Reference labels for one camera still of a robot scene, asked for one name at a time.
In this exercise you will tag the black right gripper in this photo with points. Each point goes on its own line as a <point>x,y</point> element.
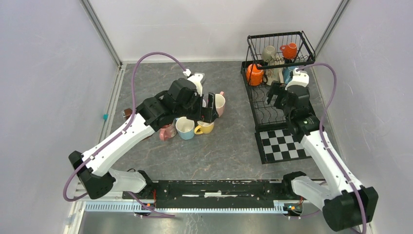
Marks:
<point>276,88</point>

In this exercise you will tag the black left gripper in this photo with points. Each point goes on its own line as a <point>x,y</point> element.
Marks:
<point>208,115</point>

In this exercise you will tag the yellow mug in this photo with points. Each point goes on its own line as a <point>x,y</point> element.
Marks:
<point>203,128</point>

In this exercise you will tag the light pink hexagonal mug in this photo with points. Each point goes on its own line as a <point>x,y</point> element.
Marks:
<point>220,103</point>

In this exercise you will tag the teal blue mug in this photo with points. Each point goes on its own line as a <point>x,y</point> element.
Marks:
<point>288,73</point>

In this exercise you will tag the light blue hexagonal mug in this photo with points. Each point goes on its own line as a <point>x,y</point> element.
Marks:
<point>185,128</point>

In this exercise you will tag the pink patterned mug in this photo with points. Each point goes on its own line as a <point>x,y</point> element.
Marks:
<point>167,132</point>

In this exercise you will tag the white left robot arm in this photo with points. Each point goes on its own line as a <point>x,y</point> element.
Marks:
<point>93,167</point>

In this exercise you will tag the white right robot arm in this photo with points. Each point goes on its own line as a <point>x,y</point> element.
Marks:
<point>345,202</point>

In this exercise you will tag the cream floral mug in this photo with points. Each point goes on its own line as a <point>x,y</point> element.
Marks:
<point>275,74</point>

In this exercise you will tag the orange ribbed mug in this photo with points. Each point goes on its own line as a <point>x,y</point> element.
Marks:
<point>254,74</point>

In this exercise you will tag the beige grey mug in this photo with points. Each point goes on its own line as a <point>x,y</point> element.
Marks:
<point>268,54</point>

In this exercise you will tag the small orange cup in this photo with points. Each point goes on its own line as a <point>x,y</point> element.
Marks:
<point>289,51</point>

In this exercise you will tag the checkerboard calibration board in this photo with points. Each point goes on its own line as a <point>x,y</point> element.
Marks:
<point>277,146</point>

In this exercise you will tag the brown wedge block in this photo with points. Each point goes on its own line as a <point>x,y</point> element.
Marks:
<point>127,113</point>

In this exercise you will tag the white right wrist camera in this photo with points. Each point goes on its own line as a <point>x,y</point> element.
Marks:
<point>300,78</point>

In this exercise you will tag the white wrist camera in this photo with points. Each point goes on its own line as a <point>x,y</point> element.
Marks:
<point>197,78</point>
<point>300,78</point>

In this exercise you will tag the black wire dish rack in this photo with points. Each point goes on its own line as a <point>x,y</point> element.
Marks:
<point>266,116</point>

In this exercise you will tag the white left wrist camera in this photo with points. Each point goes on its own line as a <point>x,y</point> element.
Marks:
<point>197,78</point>

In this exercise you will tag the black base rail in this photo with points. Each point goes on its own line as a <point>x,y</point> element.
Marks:
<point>219,194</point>

